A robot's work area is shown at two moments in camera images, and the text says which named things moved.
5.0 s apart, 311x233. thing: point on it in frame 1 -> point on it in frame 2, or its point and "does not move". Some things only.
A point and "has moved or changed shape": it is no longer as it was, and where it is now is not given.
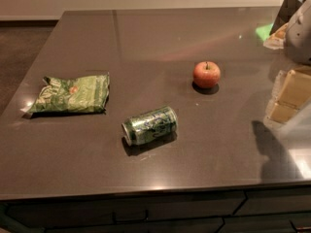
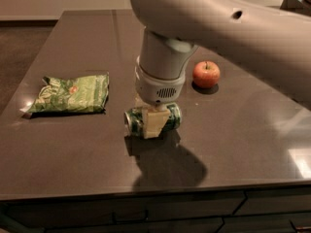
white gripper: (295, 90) -> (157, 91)
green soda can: (153, 124) has moved or changed shape
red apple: (206, 75) does not move
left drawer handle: (129, 220) does not move
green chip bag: (79, 93) does not move
